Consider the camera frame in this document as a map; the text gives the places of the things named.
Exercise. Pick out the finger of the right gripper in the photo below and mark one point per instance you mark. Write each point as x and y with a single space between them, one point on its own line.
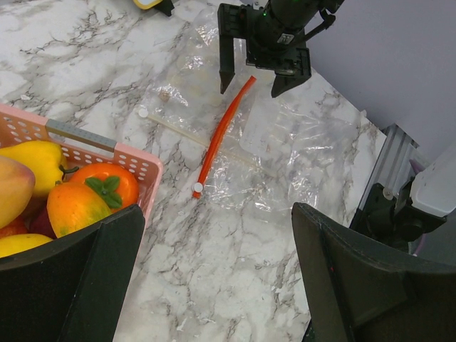
226 62
287 80

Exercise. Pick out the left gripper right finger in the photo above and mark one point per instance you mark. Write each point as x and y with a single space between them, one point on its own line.
359 289

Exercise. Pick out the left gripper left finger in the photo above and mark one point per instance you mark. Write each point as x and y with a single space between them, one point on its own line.
73 288

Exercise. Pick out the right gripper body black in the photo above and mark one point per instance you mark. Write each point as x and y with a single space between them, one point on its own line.
276 34

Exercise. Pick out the clear bag red zipper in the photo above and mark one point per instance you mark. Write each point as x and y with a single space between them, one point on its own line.
298 151

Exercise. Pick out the orange green mango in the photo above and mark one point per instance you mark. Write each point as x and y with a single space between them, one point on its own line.
73 206

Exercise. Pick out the yellow orange peach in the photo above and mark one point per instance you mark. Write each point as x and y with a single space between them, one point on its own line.
17 185

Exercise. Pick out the clear bag white zipper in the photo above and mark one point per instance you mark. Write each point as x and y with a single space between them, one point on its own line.
143 113

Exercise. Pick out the dark red fruit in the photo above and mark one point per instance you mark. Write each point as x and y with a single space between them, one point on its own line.
41 225

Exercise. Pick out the yellow lemon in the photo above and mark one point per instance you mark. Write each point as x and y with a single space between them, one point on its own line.
15 244

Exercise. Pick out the small orange tangerine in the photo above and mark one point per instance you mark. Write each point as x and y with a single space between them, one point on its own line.
17 226

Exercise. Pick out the orange persimmon green leaf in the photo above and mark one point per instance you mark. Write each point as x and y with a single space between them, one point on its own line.
114 184

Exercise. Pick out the yellow bell pepper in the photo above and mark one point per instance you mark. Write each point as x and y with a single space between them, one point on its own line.
45 159

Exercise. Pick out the pink plastic basket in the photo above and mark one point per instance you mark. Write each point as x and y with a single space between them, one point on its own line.
81 148

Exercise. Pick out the small whiteboard wooden frame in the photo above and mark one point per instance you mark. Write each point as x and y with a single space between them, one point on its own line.
164 6

